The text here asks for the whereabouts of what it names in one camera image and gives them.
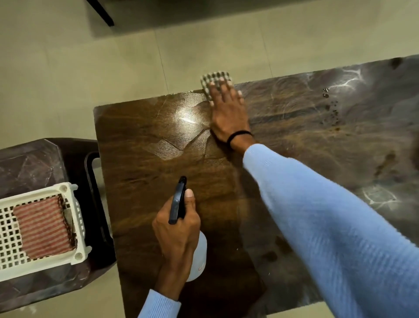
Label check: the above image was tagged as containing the person's left hand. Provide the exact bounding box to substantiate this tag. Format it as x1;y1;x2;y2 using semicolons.
152;188;201;276

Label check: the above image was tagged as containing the person's right hand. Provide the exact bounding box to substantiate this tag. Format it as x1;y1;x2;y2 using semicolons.
207;78;254;145

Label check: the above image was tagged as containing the checkered cleaning cloth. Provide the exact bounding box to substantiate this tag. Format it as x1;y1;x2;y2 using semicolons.
200;71;234;102

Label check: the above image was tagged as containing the white spray bottle black head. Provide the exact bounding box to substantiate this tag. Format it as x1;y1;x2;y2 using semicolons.
168;176;208;283

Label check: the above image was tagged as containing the person's right forearm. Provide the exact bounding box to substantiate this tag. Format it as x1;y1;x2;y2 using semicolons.
229;133;419;318

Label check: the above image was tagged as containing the person's left forearm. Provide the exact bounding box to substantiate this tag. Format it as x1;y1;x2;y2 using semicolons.
137;264;188;318

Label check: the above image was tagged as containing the black wrist band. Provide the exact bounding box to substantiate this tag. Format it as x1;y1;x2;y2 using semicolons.
227;130;254;150

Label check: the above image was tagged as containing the black furniture leg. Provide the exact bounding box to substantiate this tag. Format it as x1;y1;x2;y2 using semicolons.
86;0;115;27

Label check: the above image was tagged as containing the red striped cloth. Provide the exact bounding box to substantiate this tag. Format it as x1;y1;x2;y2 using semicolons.
13;195;78;260

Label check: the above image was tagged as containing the brown plastic stool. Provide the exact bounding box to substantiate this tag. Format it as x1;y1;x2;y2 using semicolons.
0;138;117;314

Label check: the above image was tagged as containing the white plastic lattice basket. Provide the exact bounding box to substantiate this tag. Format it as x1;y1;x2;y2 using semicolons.
0;182;93;274

